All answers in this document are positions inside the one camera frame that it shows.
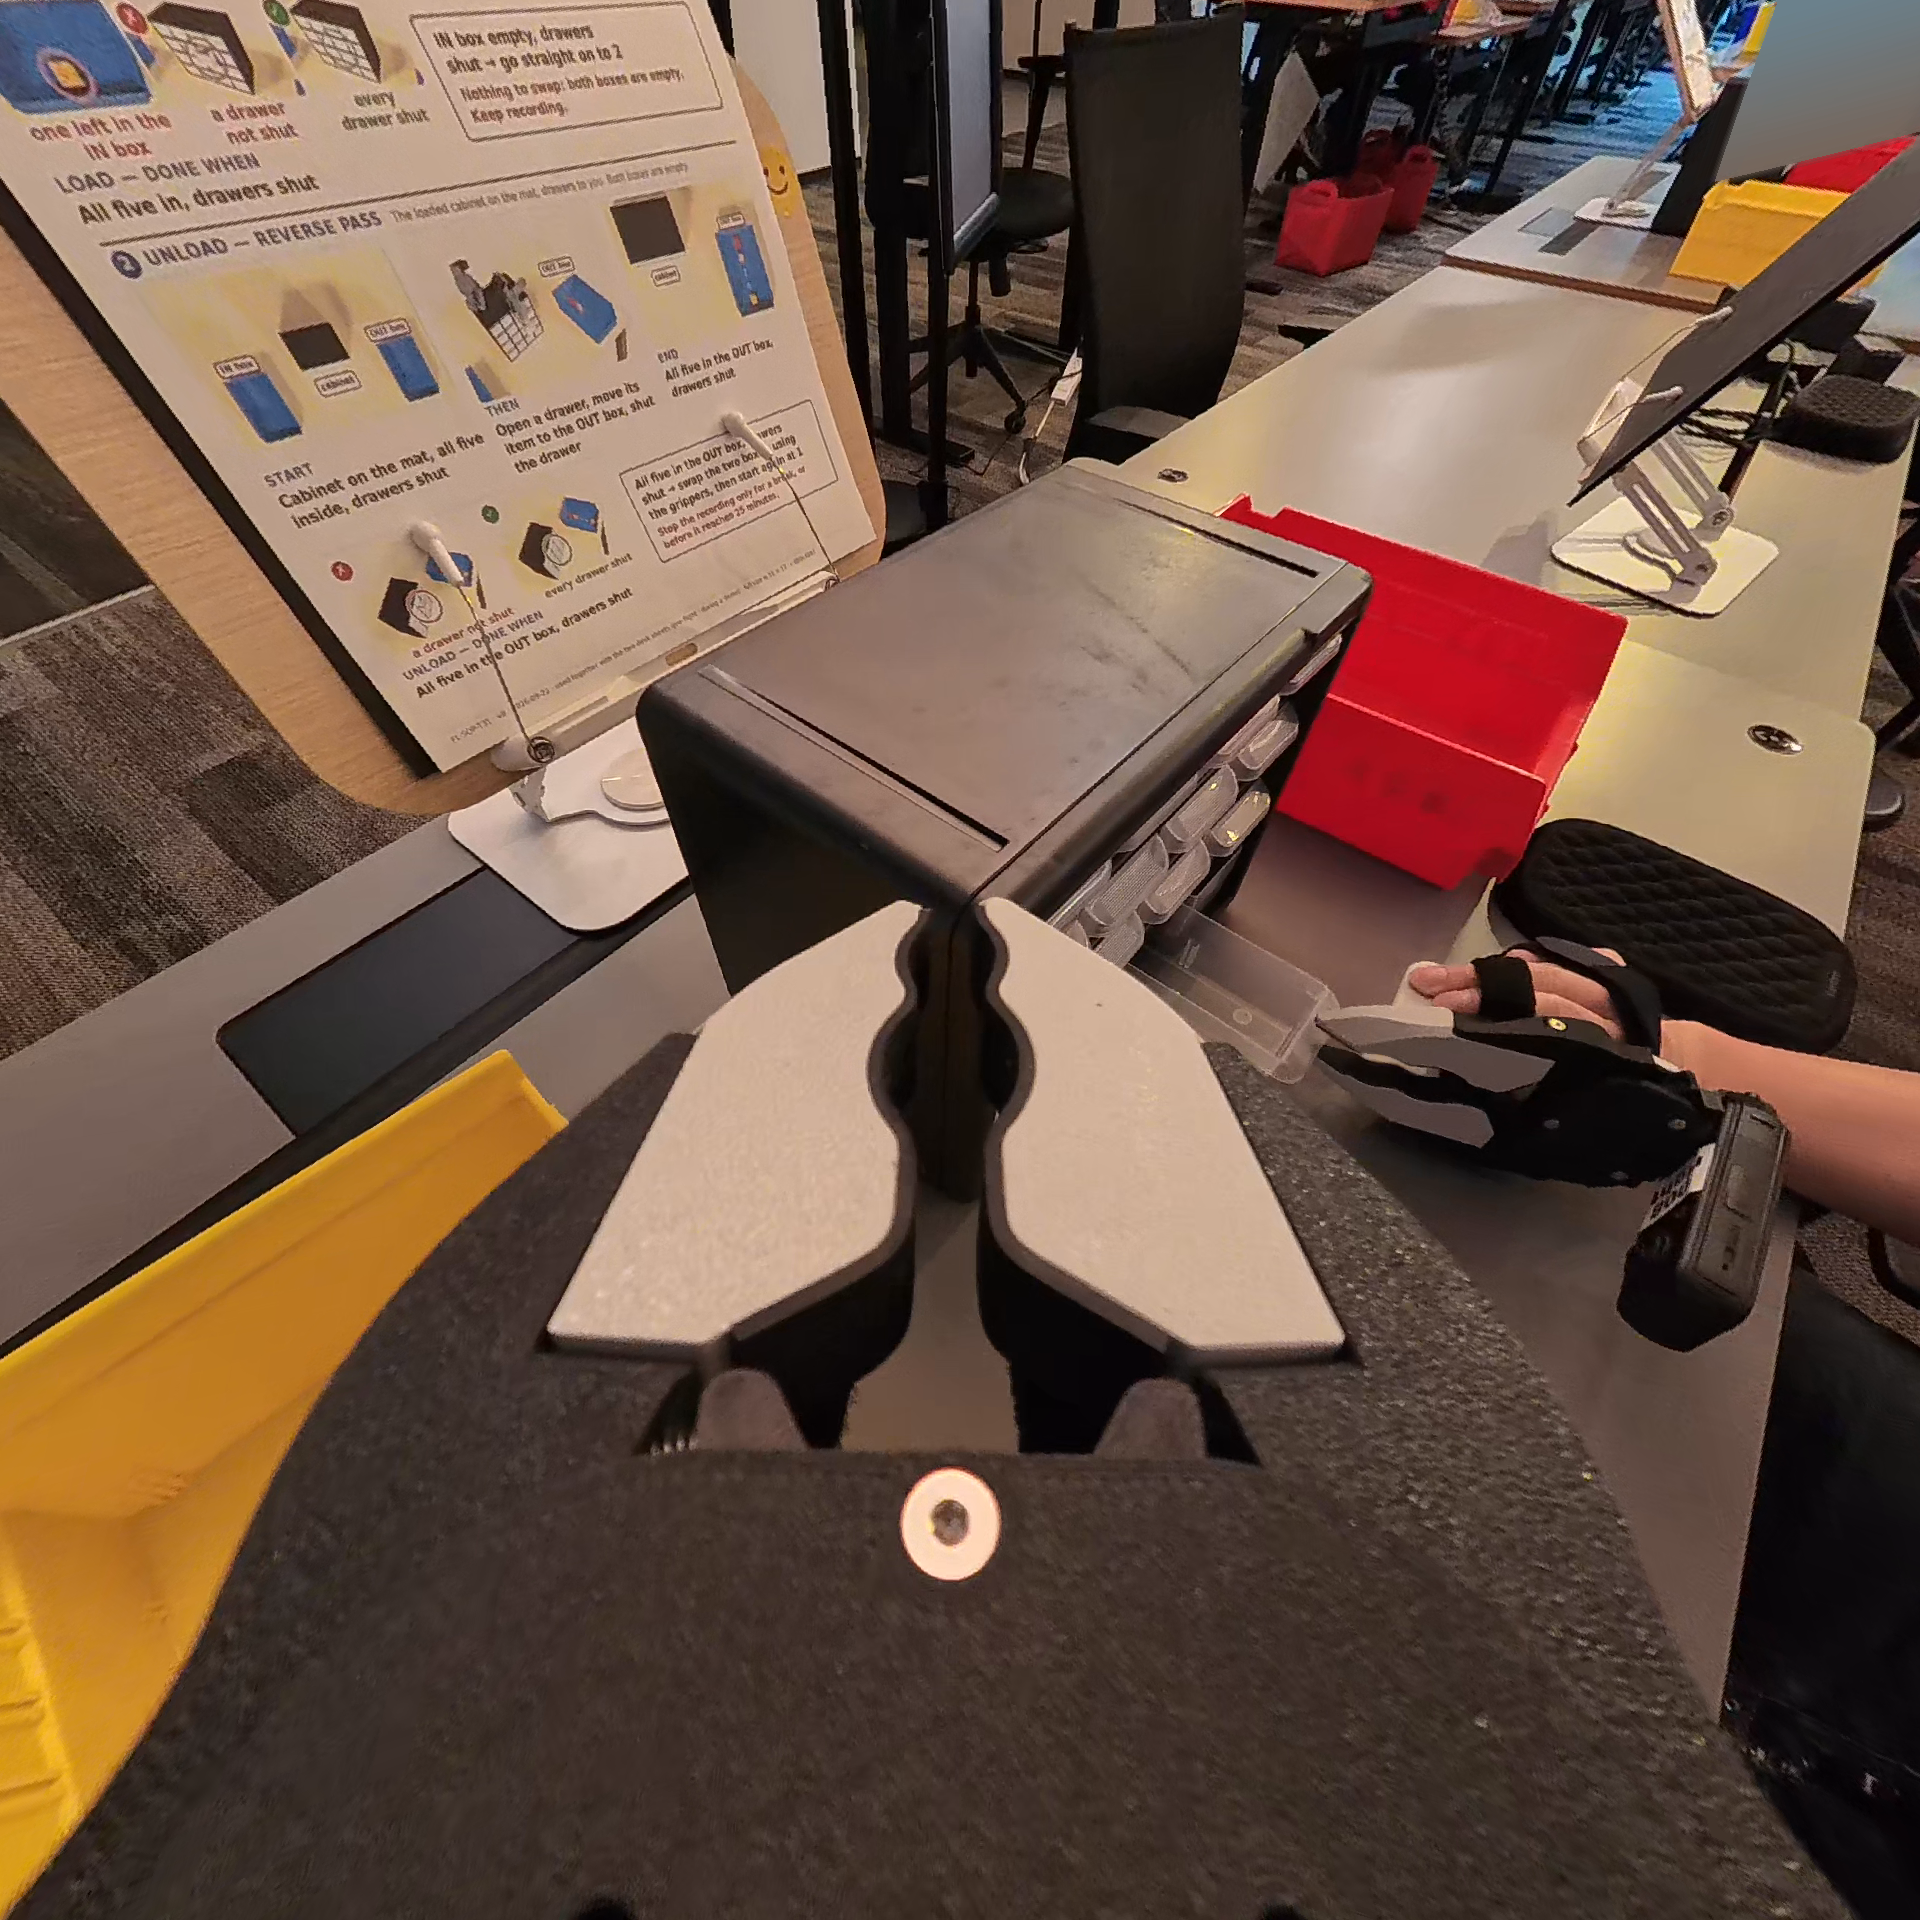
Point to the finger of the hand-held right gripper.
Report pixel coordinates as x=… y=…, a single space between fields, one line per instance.
x=1426 y=1036
x=1426 y=1115

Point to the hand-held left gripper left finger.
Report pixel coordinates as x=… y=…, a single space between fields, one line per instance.
x=735 y=1186

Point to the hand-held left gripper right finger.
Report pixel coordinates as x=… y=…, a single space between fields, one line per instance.
x=1155 y=1186

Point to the clear plastic drawer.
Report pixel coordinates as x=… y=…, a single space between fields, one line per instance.
x=1230 y=985

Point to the red plastic bin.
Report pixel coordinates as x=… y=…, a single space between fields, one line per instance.
x=1853 y=164
x=1426 y=751

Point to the grid of clear drawers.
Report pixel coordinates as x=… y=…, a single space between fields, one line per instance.
x=1202 y=820

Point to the black drawer cabinet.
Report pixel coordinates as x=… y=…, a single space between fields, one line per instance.
x=1021 y=630

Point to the yellow plastic bin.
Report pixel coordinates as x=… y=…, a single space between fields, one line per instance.
x=1741 y=234
x=182 y=1349

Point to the person's right forearm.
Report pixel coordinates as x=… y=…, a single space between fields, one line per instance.
x=1845 y=1118

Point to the person's right hand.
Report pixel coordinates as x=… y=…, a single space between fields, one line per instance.
x=1441 y=987

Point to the black quilted case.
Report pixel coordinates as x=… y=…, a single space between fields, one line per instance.
x=1853 y=418
x=1681 y=915

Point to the white metal stand base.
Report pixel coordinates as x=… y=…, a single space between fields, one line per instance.
x=571 y=869

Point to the dark rectangular desk panel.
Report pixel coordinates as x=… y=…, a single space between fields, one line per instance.
x=389 y=990

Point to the round metal desk grommet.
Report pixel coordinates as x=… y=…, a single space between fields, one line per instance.
x=1775 y=740

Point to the person's own leg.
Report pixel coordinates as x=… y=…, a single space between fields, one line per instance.
x=1845 y=1577

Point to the silver tablet stand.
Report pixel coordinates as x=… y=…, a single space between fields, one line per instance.
x=1666 y=564

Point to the dark board on stand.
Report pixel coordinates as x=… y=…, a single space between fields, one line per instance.
x=1786 y=317

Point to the red tote bag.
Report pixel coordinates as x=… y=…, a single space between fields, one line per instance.
x=1411 y=172
x=1333 y=225

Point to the rounded wooden backing board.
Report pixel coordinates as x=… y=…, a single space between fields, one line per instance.
x=211 y=548

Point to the black office chair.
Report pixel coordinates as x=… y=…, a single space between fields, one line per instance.
x=1155 y=225
x=1021 y=225

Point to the instruction poster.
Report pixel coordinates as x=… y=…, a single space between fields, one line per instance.
x=375 y=375

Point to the yellow smiley sticker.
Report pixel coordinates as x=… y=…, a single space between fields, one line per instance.
x=781 y=177

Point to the black vertical pole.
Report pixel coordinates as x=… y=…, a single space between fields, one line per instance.
x=863 y=182

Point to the white curved poster board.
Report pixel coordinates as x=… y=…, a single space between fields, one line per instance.
x=1687 y=54

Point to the black computer monitor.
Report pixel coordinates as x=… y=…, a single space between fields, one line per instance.
x=969 y=121

